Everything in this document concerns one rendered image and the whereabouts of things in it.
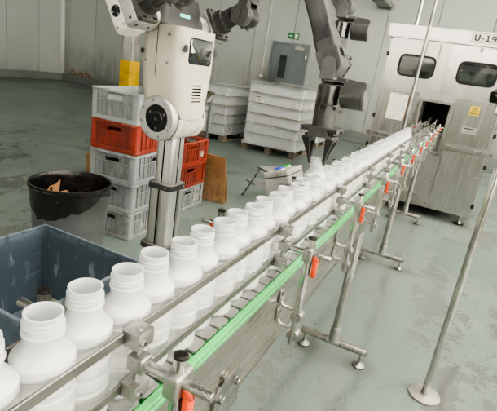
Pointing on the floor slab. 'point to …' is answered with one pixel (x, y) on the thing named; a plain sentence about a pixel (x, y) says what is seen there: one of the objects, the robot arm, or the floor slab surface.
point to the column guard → (129, 72)
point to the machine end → (448, 106)
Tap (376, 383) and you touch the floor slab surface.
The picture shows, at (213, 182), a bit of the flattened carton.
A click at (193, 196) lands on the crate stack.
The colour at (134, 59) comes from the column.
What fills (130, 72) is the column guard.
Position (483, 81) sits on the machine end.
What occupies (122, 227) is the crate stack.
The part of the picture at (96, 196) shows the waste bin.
